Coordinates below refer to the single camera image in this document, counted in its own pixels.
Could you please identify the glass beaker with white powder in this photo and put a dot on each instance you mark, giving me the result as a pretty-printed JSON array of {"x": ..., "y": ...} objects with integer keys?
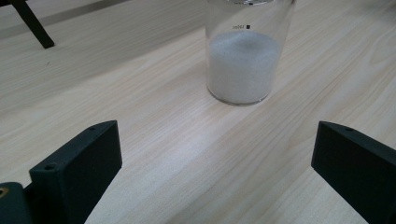
[{"x": 241, "y": 68}]

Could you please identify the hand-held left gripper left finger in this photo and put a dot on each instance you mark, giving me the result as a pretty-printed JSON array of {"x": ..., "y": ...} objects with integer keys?
[{"x": 74, "y": 168}]

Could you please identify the black stand leg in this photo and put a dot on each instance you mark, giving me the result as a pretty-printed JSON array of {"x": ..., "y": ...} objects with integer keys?
[{"x": 32, "y": 23}]

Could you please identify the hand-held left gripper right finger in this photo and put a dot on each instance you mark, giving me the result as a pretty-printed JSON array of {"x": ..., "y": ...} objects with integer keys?
[{"x": 358, "y": 165}]

